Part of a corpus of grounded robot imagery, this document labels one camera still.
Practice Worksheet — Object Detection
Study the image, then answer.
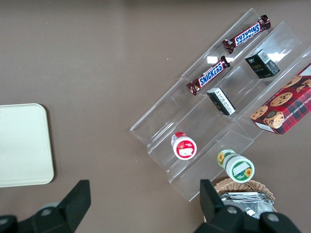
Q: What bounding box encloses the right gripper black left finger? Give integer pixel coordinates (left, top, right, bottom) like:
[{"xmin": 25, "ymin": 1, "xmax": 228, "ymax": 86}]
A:
[{"xmin": 0, "ymin": 179, "xmax": 92, "ymax": 233}]

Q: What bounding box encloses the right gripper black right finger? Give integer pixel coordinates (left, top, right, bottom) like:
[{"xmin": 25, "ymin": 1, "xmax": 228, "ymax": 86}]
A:
[{"xmin": 193, "ymin": 179, "xmax": 301, "ymax": 233}]

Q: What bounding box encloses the oval light wicker basket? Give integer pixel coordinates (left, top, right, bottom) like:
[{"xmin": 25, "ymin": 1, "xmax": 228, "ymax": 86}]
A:
[{"xmin": 205, "ymin": 177, "xmax": 278, "ymax": 223}]

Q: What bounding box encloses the beige plastic tray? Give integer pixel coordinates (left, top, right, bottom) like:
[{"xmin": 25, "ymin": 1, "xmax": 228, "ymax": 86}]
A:
[{"xmin": 0, "ymin": 103, "xmax": 55, "ymax": 188}]

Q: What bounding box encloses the aluminium foil container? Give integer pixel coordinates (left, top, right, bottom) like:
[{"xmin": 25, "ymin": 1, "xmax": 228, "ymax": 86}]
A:
[{"xmin": 219, "ymin": 191, "xmax": 276, "ymax": 220}]

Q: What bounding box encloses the green lid sunflower cup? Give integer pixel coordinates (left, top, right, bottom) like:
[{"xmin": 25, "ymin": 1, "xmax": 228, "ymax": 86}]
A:
[{"xmin": 216, "ymin": 148, "xmax": 256, "ymax": 183}]

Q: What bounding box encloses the red lid yogurt cup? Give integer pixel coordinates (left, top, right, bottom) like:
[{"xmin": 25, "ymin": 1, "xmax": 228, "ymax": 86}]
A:
[{"xmin": 170, "ymin": 131, "xmax": 198, "ymax": 161}]

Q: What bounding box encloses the clear acrylic step shelf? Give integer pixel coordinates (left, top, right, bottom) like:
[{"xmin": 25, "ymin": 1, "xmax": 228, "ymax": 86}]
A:
[
  {"xmin": 129, "ymin": 74, "xmax": 255, "ymax": 203},
  {"xmin": 180, "ymin": 8, "xmax": 311, "ymax": 122}
]

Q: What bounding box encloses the small black box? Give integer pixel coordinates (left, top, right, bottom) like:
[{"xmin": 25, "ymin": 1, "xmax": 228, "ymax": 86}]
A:
[
  {"xmin": 206, "ymin": 87, "xmax": 237, "ymax": 117},
  {"xmin": 243, "ymin": 49, "xmax": 281, "ymax": 80}
]

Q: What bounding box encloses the red tartan cookie box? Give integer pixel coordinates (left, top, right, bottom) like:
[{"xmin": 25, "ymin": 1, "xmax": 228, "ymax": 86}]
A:
[{"xmin": 250, "ymin": 63, "xmax": 311, "ymax": 135}]

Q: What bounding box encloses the Snickers chocolate bar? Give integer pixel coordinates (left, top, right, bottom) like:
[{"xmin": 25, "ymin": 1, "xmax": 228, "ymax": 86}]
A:
[
  {"xmin": 186, "ymin": 55, "xmax": 231, "ymax": 97},
  {"xmin": 223, "ymin": 14, "xmax": 272, "ymax": 55}
]

